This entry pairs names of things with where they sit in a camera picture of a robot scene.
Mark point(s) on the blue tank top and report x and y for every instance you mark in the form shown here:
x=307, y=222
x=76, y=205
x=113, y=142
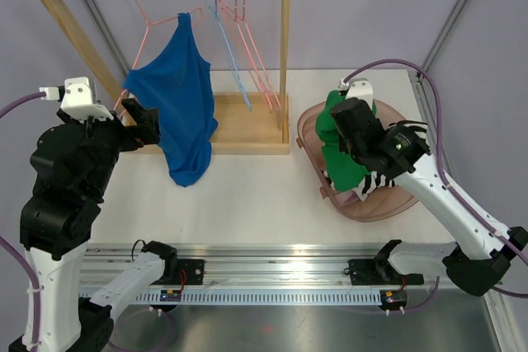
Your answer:
x=177, y=83

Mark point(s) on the black white striped tank top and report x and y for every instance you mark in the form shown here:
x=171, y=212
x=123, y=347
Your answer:
x=342, y=173

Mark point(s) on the aluminium frame post right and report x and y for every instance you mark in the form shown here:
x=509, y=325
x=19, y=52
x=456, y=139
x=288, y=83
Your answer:
x=447, y=28

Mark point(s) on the pink translucent plastic basin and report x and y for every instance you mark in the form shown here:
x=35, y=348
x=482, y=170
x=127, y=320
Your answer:
x=381, y=204

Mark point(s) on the aluminium frame post left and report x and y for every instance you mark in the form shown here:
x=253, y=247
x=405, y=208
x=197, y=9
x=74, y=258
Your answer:
x=107, y=36

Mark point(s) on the aluminium frame post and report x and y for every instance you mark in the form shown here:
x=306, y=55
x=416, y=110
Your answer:
x=107, y=36
x=447, y=28

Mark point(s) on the wooden clothes rack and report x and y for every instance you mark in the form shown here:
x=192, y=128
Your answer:
x=241, y=132

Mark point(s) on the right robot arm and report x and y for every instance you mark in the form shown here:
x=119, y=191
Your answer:
x=483, y=248

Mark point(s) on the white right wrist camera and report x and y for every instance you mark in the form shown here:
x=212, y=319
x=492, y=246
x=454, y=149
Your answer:
x=360, y=88

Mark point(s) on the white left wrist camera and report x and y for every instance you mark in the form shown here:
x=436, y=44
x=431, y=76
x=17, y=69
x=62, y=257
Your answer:
x=77, y=99

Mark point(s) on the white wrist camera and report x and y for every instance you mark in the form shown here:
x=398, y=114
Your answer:
x=360, y=88
x=77, y=99

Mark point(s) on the light blue wire hanger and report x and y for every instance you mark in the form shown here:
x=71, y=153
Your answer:
x=228, y=52

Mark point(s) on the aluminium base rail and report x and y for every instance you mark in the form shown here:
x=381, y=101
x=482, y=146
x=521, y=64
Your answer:
x=290, y=275

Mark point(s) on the pale pink tank top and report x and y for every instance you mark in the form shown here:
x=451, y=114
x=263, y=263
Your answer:
x=343, y=199

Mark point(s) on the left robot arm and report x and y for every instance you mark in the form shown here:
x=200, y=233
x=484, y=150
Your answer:
x=73, y=162

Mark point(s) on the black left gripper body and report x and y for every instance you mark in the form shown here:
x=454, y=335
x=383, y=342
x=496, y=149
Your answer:
x=134, y=137

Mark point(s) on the pink wire hanger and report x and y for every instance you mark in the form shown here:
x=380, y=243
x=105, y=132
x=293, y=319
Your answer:
x=257, y=69

